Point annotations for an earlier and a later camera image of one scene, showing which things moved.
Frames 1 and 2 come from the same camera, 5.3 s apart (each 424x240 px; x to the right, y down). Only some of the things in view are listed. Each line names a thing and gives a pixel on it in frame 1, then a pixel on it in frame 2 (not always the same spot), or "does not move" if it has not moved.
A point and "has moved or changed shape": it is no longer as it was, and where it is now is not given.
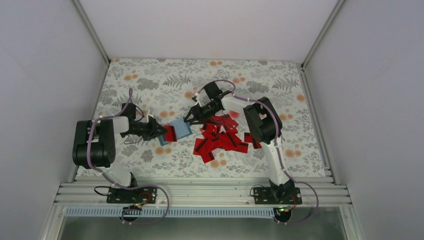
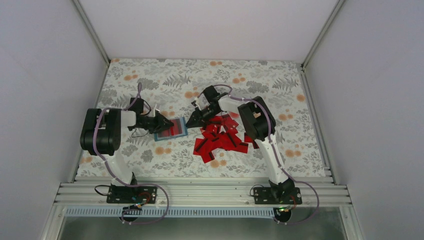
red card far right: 248,138 does not move
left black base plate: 125,196 does not move
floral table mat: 184,117 does not move
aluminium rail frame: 202,194 does not move
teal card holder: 175,130 has moved or changed shape
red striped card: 170,135 → 176,128
